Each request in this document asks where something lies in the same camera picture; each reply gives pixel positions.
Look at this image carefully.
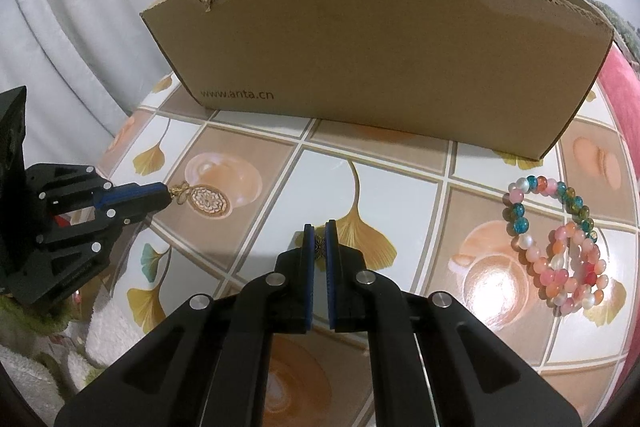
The pink bead bracelet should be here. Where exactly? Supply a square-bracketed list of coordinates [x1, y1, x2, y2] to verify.
[522, 222, 611, 315]

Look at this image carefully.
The grey patterned quilt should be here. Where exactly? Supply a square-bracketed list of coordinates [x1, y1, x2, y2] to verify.
[587, 0, 640, 72]

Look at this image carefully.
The white fluffy blanket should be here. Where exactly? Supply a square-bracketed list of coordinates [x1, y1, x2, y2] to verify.
[0, 302, 146, 408]

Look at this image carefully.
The gold round pendant earring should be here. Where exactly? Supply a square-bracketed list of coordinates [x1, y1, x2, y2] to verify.
[170, 182, 231, 217]

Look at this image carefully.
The pink floral blanket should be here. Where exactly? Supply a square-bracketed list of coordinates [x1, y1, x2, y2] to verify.
[597, 47, 640, 148]

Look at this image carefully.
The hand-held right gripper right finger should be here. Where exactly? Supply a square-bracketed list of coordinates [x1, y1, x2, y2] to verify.
[325, 219, 583, 427]

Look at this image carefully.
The white curtain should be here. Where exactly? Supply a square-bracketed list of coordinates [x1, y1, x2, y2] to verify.
[0, 0, 241, 142]

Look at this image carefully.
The multicolour glass bead bracelet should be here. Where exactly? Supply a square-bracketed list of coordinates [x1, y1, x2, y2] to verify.
[502, 174, 598, 250]

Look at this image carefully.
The green fluffy blanket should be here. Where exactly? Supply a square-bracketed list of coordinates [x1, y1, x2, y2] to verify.
[0, 294, 86, 388]

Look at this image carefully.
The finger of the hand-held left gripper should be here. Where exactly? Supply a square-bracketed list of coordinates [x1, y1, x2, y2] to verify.
[7, 201, 169, 306]
[29, 163, 171, 214]

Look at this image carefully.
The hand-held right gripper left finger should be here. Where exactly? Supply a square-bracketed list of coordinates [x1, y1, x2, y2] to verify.
[52, 223, 317, 427]

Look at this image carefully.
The brown cardboard box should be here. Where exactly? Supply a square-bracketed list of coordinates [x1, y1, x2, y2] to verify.
[140, 0, 615, 160]

